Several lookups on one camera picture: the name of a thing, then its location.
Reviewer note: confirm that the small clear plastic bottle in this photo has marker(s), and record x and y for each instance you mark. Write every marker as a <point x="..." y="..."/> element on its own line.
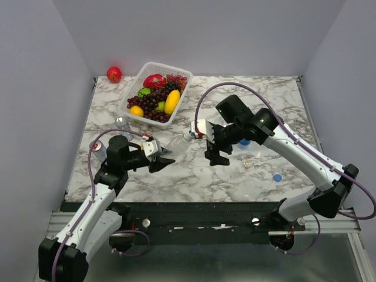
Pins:
<point x="178" y="145"/>

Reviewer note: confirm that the clear transparent bottle cap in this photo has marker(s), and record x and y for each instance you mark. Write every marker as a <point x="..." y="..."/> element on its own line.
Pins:
<point x="247" y="164"/>

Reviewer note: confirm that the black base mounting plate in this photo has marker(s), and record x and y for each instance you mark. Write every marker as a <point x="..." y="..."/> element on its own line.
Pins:
<point x="202" y="223"/>

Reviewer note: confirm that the red top drink can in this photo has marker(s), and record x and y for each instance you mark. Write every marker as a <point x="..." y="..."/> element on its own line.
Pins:
<point x="99" y="150"/>

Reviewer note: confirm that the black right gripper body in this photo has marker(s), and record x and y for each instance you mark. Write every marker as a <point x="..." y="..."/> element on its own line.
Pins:
<point x="225" y="137"/>

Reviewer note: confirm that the white blue bottle cap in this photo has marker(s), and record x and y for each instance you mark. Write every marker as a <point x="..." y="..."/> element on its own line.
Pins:
<point x="188" y="136"/>

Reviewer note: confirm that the green lime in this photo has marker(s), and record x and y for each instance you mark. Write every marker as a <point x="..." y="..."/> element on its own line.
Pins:
<point x="160" y="107"/>

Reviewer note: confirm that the aluminium rail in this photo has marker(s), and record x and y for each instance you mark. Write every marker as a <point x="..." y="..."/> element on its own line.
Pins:
<point x="338" y="225"/>

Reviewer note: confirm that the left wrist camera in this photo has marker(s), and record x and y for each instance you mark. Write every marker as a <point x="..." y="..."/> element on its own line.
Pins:
<point x="152" y="148"/>

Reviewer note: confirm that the blue label water bottle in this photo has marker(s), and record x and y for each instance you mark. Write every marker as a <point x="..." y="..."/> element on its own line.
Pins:
<point x="244" y="144"/>

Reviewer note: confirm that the light red grape bunch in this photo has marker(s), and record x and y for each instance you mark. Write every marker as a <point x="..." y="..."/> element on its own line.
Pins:
<point x="181" y="80"/>

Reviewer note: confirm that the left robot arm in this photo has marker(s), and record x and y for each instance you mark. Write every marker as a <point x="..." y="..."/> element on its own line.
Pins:
<point x="66" y="257"/>

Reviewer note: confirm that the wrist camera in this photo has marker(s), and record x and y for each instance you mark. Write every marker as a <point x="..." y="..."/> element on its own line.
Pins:
<point x="152" y="148"/>
<point x="201" y="129"/>

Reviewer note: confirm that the yellow mango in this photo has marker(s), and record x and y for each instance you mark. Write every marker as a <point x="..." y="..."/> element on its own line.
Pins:
<point x="171" y="102"/>

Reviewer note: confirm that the silver blue drink can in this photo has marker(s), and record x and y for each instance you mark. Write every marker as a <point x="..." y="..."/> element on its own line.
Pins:
<point x="122" y="123"/>

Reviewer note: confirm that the black grape bunch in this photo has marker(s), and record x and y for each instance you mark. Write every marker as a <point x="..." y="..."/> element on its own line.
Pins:
<point x="170" y="86"/>

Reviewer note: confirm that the green striped fruit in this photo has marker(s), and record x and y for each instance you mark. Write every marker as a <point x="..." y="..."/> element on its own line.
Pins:
<point x="143" y="92"/>

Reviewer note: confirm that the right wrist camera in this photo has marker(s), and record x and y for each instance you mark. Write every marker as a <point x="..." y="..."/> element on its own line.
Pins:
<point x="201" y="129"/>

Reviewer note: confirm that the white plastic fruit basket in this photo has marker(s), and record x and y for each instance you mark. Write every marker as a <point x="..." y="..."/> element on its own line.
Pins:
<point x="151" y="68"/>

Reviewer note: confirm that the red dragon fruit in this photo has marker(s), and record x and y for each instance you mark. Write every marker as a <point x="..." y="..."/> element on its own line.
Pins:
<point x="155" y="81"/>

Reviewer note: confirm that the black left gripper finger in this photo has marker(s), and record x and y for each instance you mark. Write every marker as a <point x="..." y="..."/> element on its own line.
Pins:
<point x="165" y="151"/>
<point x="159" y="163"/>

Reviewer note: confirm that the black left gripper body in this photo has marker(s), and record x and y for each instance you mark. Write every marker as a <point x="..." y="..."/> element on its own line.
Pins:
<point x="135" y="161"/>

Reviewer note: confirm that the red apple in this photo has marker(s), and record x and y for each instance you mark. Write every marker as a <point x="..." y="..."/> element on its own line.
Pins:
<point x="114" y="74"/>

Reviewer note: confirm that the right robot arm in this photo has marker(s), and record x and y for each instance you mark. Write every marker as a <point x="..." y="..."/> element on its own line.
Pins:
<point x="332" y="180"/>

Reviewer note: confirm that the dark red grape bunch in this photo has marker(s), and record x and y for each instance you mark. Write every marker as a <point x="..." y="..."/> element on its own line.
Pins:
<point x="148" y="103"/>

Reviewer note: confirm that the yellow lemon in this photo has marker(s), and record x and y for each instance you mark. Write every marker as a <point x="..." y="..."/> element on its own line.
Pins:
<point x="137" y="111"/>

